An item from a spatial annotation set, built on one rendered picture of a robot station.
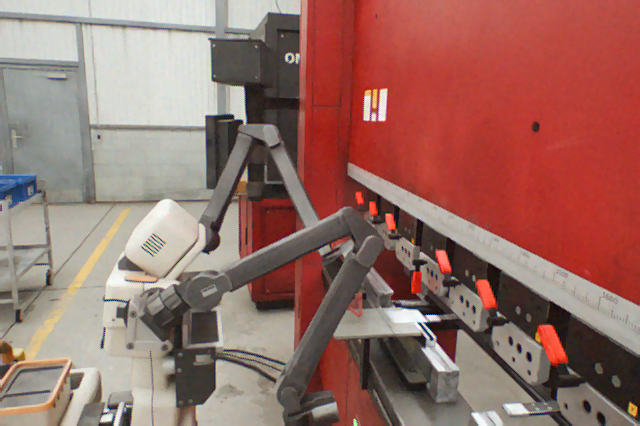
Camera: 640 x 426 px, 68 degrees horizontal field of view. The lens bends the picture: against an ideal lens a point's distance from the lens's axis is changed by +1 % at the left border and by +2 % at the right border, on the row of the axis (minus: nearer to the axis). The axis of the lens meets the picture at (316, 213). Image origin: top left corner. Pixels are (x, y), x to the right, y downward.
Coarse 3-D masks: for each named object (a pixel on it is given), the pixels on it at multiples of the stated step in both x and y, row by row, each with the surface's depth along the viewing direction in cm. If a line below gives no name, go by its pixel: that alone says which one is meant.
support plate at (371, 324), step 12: (348, 312) 152; (372, 312) 153; (348, 324) 144; (360, 324) 144; (372, 324) 144; (384, 324) 145; (396, 324) 145; (408, 324) 145; (336, 336) 136; (348, 336) 137; (360, 336) 137; (372, 336) 138; (384, 336) 139; (396, 336) 139
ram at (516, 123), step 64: (384, 0) 165; (448, 0) 116; (512, 0) 89; (576, 0) 72; (384, 64) 166; (448, 64) 116; (512, 64) 89; (576, 64) 72; (384, 128) 166; (448, 128) 116; (512, 128) 89; (576, 128) 72; (384, 192) 167; (448, 192) 116; (512, 192) 89; (576, 192) 72; (576, 256) 73
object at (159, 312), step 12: (168, 288) 104; (144, 300) 105; (156, 300) 102; (168, 300) 103; (180, 300) 103; (144, 312) 99; (156, 312) 101; (168, 312) 102; (180, 312) 104; (156, 324) 100; (168, 324) 103; (168, 336) 102
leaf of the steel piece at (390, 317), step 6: (384, 312) 148; (390, 312) 153; (396, 312) 153; (402, 312) 153; (408, 312) 153; (384, 318) 148; (390, 318) 148; (396, 318) 149; (402, 318) 149; (408, 318) 149; (414, 318) 149
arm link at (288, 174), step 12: (264, 132) 146; (276, 132) 146; (276, 144) 145; (276, 156) 147; (288, 156) 147; (288, 168) 146; (288, 180) 146; (300, 180) 146; (288, 192) 145; (300, 192) 145; (300, 204) 144; (312, 204) 145; (300, 216) 143; (312, 216) 143
